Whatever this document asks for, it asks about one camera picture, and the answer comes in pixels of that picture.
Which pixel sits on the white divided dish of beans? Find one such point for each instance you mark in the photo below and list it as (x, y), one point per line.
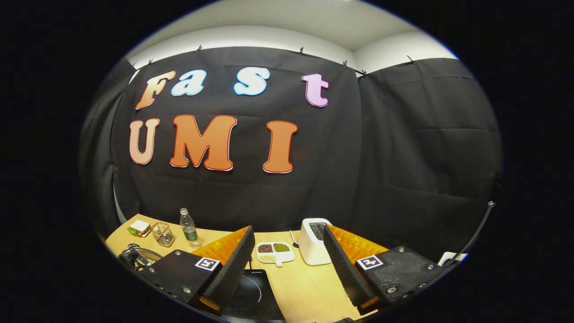
(274, 253)

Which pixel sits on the black induction cooktop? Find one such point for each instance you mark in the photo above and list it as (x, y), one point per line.
(264, 296)

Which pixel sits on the clear plastic water bottle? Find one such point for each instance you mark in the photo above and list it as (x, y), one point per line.
(189, 231)

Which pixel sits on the sandwich with lettuce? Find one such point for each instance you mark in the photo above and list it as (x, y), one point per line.
(140, 226)

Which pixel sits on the white toaster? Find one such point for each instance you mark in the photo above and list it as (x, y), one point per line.
(309, 246)

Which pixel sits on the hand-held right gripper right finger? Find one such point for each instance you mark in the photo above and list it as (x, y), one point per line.
(343, 269)

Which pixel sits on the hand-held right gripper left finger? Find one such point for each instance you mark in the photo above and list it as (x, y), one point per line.
(235, 264)

